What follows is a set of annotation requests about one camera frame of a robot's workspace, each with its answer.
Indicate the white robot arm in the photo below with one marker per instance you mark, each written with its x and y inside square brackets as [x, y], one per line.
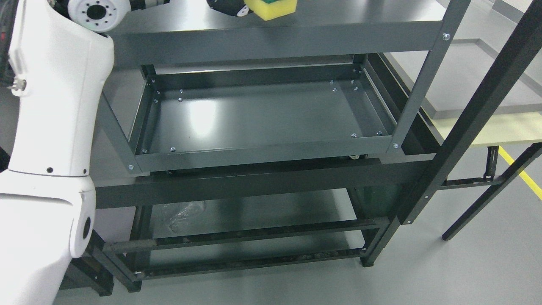
[55, 56]

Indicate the black metal shelf rack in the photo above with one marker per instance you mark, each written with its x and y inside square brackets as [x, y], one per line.
[322, 228]

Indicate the grey metal shelf cart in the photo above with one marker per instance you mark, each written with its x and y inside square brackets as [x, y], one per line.
[193, 88]

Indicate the green yellow sponge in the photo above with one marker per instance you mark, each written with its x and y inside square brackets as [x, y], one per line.
[271, 9]

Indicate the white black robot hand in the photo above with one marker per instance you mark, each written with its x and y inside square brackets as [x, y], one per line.
[237, 8]

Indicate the grey metal tray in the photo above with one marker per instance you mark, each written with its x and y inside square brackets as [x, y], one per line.
[460, 73]

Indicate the pale yellow folding table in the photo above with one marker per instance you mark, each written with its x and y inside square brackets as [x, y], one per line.
[511, 204]

